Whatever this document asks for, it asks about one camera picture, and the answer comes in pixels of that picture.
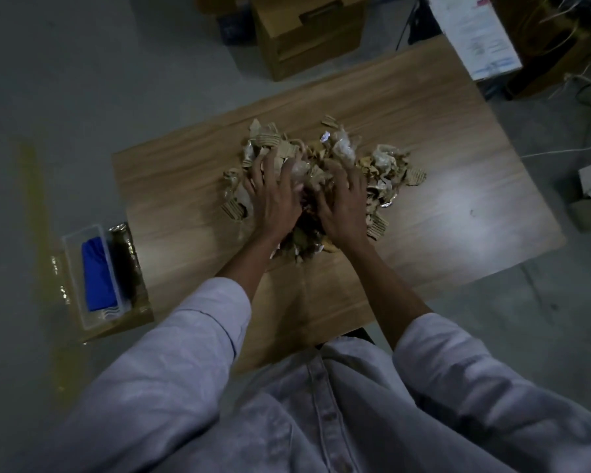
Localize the person's left hand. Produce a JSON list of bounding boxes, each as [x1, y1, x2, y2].
[[241, 148, 306, 242]]

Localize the person's right hand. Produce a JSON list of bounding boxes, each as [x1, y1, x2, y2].
[[315, 160, 370, 247]]

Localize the pile of cardboard paper scraps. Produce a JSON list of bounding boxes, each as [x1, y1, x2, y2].
[[221, 114, 428, 267]]

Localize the person's right forearm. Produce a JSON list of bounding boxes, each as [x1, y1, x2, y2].
[[342, 236, 434, 350]]

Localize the person's left forearm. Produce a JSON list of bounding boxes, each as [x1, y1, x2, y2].
[[215, 231, 286, 311]]

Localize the black trousers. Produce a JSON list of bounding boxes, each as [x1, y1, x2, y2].
[[315, 327, 375, 348]]

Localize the wooden table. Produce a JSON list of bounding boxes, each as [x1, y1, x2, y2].
[[112, 34, 567, 375]]

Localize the taped brown cardboard box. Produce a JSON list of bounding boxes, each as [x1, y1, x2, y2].
[[49, 221, 154, 344]]

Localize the dark blue small box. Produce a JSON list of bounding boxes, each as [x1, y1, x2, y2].
[[219, 7, 257, 46]]

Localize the blue cloth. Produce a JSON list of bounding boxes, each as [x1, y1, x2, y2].
[[81, 236, 120, 313]]

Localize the clear plastic box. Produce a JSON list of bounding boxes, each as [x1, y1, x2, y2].
[[60, 222, 131, 332]]

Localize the light denim shirt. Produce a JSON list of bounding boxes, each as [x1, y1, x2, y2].
[[9, 276, 591, 473]]

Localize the black box with white label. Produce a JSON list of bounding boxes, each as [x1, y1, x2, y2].
[[396, 0, 523, 82]]

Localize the large brown cardboard box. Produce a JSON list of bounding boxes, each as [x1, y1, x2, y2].
[[490, 0, 591, 99]]

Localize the brown cardboard box with handle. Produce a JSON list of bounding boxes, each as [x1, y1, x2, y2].
[[250, 0, 370, 83]]

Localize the white cable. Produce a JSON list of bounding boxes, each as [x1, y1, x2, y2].
[[521, 142, 591, 159]]

